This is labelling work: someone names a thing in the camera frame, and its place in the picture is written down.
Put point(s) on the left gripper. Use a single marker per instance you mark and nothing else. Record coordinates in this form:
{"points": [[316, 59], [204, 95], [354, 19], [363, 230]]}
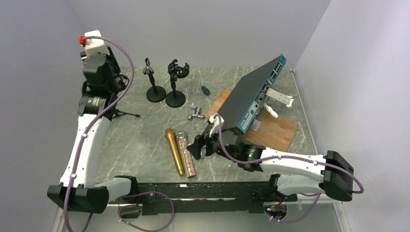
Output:
{"points": [[111, 59]]}

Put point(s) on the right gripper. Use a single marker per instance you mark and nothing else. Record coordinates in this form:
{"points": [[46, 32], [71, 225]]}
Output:
{"points": [[195, 148]]}

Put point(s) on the rhinestone silver microphone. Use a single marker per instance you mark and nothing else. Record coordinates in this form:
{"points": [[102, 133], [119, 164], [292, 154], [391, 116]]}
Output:
{"points": [[182, 141]]}

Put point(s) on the gold microphone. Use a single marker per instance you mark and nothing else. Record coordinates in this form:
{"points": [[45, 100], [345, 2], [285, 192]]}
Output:
{"points": [[171, 139]]}

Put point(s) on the black round-base clip stand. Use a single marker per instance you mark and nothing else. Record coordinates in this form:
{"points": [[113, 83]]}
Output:
{"points": [[154, 93]]}

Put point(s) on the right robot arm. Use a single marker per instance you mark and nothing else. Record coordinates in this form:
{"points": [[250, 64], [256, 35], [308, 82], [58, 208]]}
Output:
{"points": [[290, 173]]}

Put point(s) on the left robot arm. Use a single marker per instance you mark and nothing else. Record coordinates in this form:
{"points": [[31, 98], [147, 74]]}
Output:
{"points": [[95, 115]]}

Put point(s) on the chrome faucet fitting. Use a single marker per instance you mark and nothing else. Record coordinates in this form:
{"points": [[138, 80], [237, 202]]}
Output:
{"points": [[196, 112]]}

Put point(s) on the wooden board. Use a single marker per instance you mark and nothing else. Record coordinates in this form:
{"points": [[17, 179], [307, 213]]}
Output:
{"points": [[275, 133]]}

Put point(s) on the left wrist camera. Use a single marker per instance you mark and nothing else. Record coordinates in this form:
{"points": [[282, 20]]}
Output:
{"points": [[93, 46]]}

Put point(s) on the black tripod shock-mount stand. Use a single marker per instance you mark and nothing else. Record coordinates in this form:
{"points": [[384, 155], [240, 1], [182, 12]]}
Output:
{"points": [[125, 112]]}

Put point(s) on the black aluminium front rail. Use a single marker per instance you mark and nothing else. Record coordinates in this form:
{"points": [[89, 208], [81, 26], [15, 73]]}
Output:
{"points": [[159, 198]]}

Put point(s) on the green screwdriver handle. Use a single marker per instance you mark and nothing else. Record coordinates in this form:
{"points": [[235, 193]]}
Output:
{"points": [[205, 90]]}

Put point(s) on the blue network switch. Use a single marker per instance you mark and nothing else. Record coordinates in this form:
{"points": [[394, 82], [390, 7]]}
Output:
{"points": [[245, 100]]}

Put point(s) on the white metal bracket stand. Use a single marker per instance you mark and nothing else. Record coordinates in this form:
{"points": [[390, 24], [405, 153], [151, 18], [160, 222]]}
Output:
{"points": [[273, 97]]}

